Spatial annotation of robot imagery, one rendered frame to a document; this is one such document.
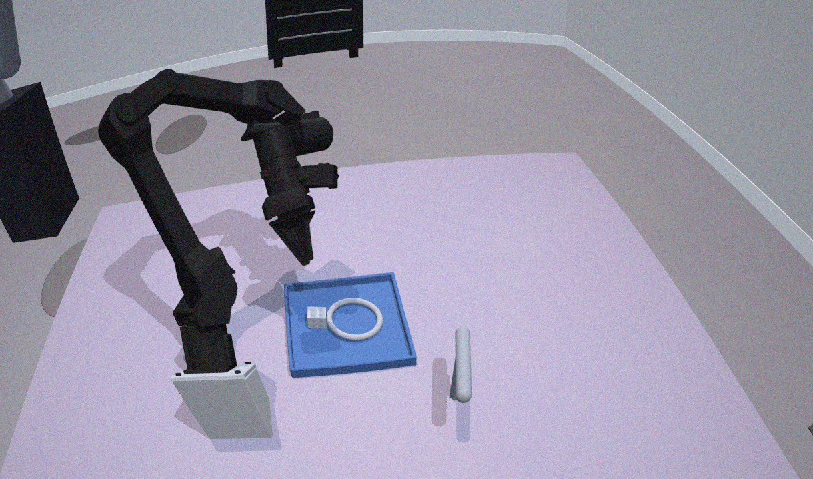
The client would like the blue tray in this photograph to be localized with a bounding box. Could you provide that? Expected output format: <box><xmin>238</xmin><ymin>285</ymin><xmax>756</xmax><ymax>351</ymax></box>
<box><xmin>284</xmin><ymin>272</ymin><xmax>417</xmax><ymax>378</ymax></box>

